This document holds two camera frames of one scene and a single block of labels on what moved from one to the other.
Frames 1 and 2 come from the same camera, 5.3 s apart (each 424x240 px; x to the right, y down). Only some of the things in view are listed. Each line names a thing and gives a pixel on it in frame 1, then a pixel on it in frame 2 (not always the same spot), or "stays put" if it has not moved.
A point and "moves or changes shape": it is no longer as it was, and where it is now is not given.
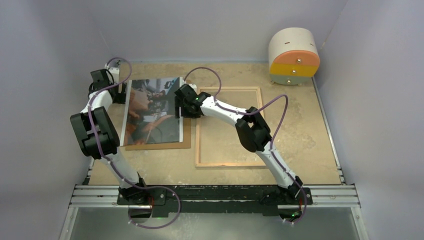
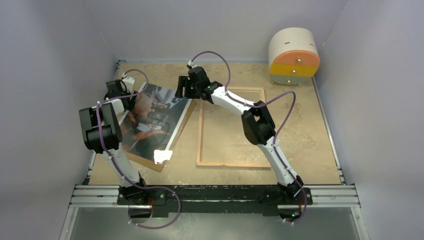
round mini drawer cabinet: [294, 58] stays put
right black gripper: [180, 103] to [184, 81]
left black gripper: [120, 97] to [131, 103]
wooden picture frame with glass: [218, 144] stays put
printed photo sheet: [150, 112] moves or changes shape
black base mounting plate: [226, 199] stays put
